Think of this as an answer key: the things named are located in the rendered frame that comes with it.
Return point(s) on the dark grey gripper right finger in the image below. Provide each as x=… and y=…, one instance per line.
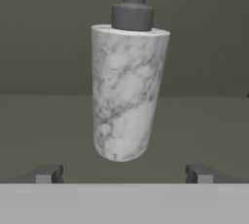
x=202, y=173

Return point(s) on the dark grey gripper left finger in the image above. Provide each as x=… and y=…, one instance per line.
x=45, y=173

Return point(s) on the white marble soap dispenser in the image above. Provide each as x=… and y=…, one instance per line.
x=126, y=98

